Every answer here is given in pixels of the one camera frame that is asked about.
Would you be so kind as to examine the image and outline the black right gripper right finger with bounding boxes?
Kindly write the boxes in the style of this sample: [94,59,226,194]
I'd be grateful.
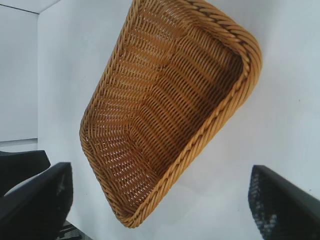
[247,164,320,240]

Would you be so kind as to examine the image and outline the black rounded machine part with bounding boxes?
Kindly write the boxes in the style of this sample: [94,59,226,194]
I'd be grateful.
[0,149,52,198]

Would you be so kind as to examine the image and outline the tan woven wicker basket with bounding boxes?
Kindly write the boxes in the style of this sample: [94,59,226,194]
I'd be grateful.
[79,0,263,230]

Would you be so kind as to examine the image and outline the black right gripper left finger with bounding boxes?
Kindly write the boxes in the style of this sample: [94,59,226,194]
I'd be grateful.
[0,161,74,240]

